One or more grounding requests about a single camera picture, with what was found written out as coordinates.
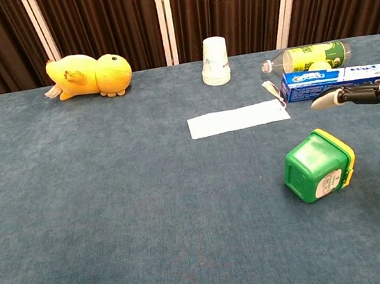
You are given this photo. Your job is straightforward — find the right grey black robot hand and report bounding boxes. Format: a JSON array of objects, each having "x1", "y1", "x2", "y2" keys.
[{"x1": 307, "y1": 76, "x2": 380, "y2": 191}]

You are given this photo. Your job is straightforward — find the green container yellow lid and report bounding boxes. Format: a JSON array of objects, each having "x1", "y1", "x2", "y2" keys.
[{"x1": 278, "y1": 124, "x2": 361, "y2": 207}]

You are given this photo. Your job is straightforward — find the blue white toothpaste box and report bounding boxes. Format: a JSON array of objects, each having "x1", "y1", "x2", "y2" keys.
[{"x1": 278, "y1": 60, "x2": 380, "y2": 105}]

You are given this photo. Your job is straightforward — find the clear bottle green yellow label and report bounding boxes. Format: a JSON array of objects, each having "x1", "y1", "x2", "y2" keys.
[{"x1": 258, "y1": 38, "x2": 355, "y2": 79}]

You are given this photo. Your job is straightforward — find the white paper bookmark card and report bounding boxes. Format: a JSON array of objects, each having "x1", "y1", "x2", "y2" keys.
[{"x1": 185, "y1": 97, "x2": 293, "y2": 141}]

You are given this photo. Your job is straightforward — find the stack of white paper cups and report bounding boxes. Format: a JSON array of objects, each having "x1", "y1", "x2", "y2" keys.
[{"x1": 197, "y1": 35, "x2": 233, "y2": 87}]

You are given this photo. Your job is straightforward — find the yellow plush duck toy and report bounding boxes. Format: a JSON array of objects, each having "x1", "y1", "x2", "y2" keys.
[{"x1": 40, "y1": 47, "x2": 135, "y2": 107}]

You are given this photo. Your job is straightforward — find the teal table cloth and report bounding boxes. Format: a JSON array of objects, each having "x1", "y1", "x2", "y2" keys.
[{"x1": 0, "y1": 32, "x2": 380, "y2": 284}]

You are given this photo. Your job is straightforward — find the white slanted screen frame post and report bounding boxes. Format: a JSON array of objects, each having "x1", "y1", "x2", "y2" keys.
[
  {"x1": 19, "y1": 0, "x2": 63, "y2": 66},
  {"x1": 269, "y1": 0, "x2": 310, "y2": 51}
]

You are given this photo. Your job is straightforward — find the white upright screen frame post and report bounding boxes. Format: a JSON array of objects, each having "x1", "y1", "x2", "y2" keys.
[{"x1": 153, "y1": 0, "x2": 181, "y2": 68}]

